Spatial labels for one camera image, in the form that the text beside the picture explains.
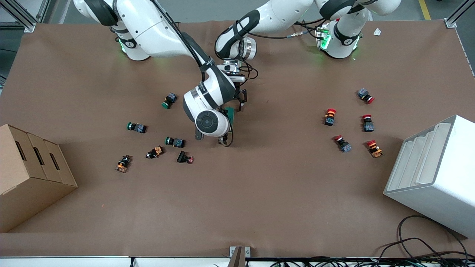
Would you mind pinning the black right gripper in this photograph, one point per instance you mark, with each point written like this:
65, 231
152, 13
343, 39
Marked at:
224, 139

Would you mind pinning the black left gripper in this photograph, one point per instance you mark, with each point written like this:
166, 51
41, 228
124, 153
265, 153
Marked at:
241, 97

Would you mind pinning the green load switch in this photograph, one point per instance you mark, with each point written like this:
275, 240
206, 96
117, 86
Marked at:
231, 114

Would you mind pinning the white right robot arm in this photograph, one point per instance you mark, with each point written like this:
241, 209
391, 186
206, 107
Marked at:
156, 29

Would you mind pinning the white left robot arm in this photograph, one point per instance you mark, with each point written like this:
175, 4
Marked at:
274, 15

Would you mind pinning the green mushroom push button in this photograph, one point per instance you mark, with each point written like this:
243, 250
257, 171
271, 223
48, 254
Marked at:
175, 142
137, 127
169, 101

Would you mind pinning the brown table cover sheet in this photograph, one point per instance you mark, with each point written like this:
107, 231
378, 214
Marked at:
259, 185

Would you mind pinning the red mushroom button orange block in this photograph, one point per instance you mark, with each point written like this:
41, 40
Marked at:
374, 148
330, 117

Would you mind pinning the red mushroom button grey block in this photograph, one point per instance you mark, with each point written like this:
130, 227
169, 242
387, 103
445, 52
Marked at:
367, 124
343, 144
365, 95

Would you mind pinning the small white paper scrap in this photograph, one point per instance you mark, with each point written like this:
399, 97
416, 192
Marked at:
377, 32

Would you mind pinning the cardboard box with slots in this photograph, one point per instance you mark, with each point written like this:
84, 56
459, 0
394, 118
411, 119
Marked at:
22, 193

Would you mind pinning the white plastic tiered rack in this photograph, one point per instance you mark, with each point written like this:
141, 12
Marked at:
445, 185

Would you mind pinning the black red switch part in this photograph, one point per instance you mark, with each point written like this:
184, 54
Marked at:
183, 157

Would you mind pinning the black selector switch orange block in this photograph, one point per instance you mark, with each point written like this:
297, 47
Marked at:
155, 152

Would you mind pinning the black orange contact block switch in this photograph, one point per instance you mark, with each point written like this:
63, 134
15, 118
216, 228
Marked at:
123, 164

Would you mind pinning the grey metal bracket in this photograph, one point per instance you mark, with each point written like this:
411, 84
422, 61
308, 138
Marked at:
239, 256

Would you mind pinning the white table edge rail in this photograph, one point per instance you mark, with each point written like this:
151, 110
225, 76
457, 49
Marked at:
74, 262

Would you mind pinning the aluminium frame profile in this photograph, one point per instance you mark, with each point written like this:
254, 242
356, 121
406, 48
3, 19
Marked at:
451, 23
28, 26

